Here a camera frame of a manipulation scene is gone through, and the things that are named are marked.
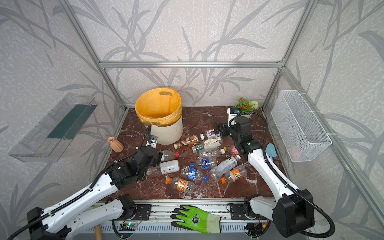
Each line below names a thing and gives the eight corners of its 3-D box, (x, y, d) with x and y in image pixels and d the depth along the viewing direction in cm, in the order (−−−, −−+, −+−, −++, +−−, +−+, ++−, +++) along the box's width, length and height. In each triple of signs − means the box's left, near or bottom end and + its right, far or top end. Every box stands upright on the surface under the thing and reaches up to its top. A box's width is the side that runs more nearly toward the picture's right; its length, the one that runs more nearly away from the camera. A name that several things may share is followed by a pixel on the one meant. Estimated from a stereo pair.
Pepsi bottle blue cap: (195, 170, 89) (195, 167, 85) (195, 161, 93) (195, 157, 89) (217, 170, 89) (217, 167, 85) (216, 161, 93) (217, 157, 89)
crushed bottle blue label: (180, 175, 88) (179, 172, 84) (184, 167, 91) (183, 163, 87) (205, 186, 84) (205, 183, 80) (208, 177, 87) (209, 174, 83)
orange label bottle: (223, 187, 84) (224, 184, 79) (219, 178, 86) (220, 175, 82) (247, 175, 88) (250, 172, 83) (242, 167, 91) (244, 164, 86)
